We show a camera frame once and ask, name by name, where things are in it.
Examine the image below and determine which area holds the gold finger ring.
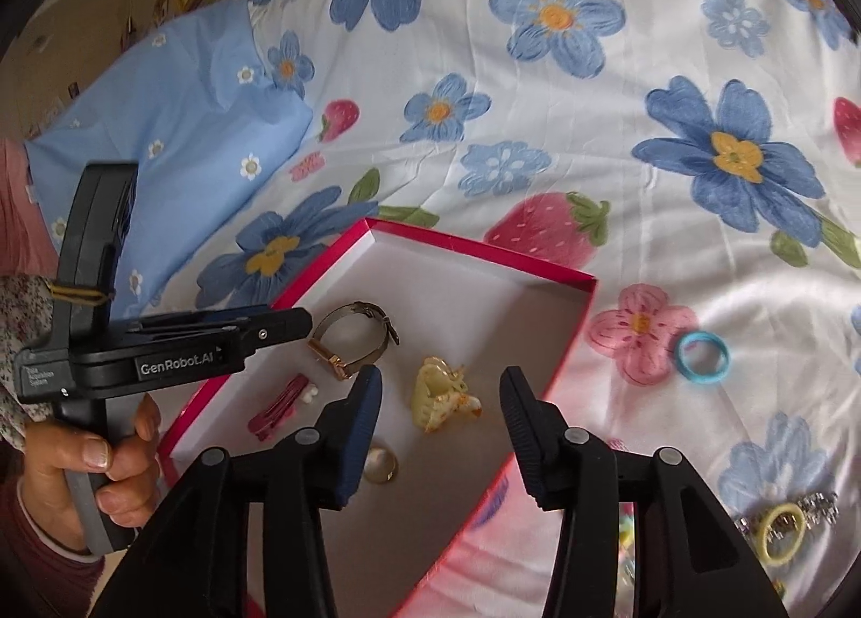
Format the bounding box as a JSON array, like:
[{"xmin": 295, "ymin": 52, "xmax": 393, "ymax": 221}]
[{"xmin": 360, "ymin": 443, "xmax": 400, "ymax": 486}]

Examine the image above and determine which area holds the red hair clip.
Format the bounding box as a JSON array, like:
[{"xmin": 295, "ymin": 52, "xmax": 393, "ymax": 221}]
[{"xmin": 246, "ymin": 373, "xmax": 320, "ymax": 441}]

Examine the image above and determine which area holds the gold green face wristwatch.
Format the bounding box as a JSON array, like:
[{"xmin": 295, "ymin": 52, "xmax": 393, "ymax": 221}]
[{"xmin": 307, "ymin": 301, "xmax": 401, "ymax": 381}]

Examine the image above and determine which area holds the yellow claw hair clip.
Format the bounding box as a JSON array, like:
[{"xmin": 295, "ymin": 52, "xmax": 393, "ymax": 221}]
[{"xmin": 410, "ymin": 355, "xmax": 483, "ymax": 433}]

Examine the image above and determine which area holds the yellow hair tie ring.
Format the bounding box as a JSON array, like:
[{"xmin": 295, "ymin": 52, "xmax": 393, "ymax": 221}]
[{"xmin": 753, "ymin": 500, "xmax": 807, "ymax": 568}]

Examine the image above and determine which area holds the silver chain bracelet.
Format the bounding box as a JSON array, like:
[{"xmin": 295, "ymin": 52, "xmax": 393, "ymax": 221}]
[{"xmin": 734, "ymin": 489, "xmax": 842, "ymax": 543}]

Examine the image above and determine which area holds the person's left forearm sleeve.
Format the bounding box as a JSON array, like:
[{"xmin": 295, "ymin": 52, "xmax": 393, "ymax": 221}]
[{"xmin": 0, "ymin": 138, "xmax": 107, "ymax": 618}]

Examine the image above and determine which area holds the person's left hand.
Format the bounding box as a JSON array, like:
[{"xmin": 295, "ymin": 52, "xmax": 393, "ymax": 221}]
[{"xmin": 20, "ymin": 396, "xmax": 160, "ymax": 552}]

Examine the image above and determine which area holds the red shallow box tray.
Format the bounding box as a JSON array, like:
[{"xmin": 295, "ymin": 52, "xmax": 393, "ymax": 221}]
[{"xmin": 154, "ymin": 217, "xmax": 600, "ymax": 618}]

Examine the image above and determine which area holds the light blue floral pillow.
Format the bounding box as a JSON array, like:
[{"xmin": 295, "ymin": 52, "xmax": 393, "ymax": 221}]
[{"xmin": 25, "ymin": 0, "xmax": 315, "ymax": 319}]

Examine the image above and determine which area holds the floral white bed sheet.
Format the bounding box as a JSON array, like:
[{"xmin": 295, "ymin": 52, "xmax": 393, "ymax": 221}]
[{"xmin": 154, "ymin": 0, "xmax": 859, "ymax": 616}]

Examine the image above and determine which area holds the small blue hair tie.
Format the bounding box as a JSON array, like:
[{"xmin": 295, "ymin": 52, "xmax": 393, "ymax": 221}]
[{"xmin": 673, "ymin": 329, "xmax": 733, "ymax": 385}]

